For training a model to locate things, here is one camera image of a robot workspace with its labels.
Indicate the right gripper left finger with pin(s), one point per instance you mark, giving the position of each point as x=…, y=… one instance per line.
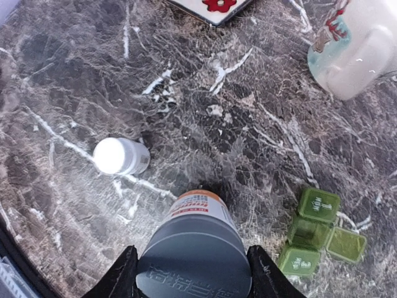
x=120, y=279

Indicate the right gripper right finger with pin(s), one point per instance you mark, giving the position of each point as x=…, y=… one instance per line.
x=267, y=280

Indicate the orange pill bottle grey cap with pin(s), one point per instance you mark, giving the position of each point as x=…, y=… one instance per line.
x=196, y=252

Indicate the small white pill bottle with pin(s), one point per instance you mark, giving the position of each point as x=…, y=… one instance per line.
x=121, y=156

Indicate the cream coral pattern mug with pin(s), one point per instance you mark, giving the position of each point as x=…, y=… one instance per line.
x=355, y=46

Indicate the floral square plate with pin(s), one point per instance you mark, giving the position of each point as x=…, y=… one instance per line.
x=212, y=12

